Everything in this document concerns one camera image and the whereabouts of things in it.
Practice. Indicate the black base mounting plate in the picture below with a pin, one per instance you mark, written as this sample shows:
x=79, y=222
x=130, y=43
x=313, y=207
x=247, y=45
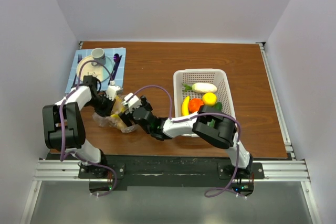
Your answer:
x=169, y=171

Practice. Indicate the blue tiled placemat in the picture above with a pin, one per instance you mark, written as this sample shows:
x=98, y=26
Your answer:
x=84, y=55

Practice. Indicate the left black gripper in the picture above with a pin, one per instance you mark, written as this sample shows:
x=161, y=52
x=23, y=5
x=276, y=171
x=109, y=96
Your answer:
x=106, y=112

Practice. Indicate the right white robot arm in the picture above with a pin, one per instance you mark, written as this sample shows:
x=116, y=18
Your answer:
x=216, y=128

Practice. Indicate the small orange-yellow fake fruit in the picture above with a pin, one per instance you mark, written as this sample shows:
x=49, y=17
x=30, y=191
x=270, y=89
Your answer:
x=119, y=124

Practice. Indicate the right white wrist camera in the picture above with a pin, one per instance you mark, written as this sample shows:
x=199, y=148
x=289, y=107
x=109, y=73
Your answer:
x=131, y=102

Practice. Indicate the yellow fake lemon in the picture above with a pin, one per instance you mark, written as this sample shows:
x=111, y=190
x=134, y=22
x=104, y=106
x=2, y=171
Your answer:
x=209, y=99

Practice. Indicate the purple plastic spoon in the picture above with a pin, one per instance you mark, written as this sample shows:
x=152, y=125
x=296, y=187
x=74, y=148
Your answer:
x=115, y=62

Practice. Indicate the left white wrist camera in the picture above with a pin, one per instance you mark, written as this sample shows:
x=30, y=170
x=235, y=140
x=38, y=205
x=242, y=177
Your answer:
x=113, y=90

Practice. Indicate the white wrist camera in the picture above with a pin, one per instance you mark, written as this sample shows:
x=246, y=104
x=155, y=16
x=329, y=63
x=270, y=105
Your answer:
x=131, y=102
x=113, y=90

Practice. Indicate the yellow fake banana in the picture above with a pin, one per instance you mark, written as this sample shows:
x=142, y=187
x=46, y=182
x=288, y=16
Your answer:
x=184, y=107

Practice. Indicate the orange fake fruit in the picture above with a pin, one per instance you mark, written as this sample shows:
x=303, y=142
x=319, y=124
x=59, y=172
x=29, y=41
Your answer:
x=194, y=105

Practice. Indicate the grey ceramic mug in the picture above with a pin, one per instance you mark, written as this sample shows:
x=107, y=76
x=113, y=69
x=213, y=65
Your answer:
x=98, y=55

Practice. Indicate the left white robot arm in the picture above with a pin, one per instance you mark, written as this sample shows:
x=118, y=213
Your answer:
x=64, y=129

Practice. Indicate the clear zip top bag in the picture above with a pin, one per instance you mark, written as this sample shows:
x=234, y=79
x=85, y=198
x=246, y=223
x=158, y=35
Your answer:
x=108, y=121

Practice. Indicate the yellow fake corn cob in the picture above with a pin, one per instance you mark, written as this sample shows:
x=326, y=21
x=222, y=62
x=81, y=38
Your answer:
x=118, y=107

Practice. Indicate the beige round plate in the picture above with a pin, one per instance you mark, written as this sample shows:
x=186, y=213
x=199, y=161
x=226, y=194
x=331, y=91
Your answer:
x=97, y=71

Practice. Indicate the white fake bread roll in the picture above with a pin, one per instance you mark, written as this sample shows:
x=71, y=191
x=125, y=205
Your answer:
x=200, y=87

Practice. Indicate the aluminium frame rail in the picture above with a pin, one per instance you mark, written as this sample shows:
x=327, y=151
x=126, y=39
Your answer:
x=274, y=171

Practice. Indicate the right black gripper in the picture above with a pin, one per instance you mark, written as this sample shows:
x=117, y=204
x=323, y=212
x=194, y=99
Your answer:
x=126, y=116

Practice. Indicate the green fake cucumber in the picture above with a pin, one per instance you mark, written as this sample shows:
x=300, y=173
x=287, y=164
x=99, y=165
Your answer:
x=216, y=108

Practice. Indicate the white perforated plastic basket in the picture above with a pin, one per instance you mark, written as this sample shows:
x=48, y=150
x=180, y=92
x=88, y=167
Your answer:
x=201, y=97

